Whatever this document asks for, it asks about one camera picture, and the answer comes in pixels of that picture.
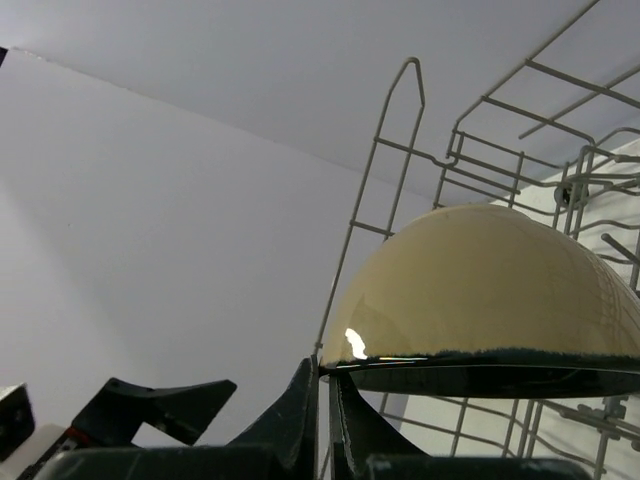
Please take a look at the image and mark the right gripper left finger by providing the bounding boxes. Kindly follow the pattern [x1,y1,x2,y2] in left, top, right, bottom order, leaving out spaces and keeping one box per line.
[29,357,319,479]

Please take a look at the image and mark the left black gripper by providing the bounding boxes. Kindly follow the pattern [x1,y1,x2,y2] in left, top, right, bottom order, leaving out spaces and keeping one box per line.
[0,378,237,458]

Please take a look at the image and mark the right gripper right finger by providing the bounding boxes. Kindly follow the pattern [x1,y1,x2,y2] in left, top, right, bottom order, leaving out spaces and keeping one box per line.
[329,374,590,480]

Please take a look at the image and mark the beige brown glazed bowl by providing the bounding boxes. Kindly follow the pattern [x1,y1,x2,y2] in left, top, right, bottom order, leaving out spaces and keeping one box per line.
[320,205,639,399]

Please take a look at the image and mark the grey wire dish rack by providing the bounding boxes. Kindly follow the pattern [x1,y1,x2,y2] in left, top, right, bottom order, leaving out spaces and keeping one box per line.
[317,1,639,479]

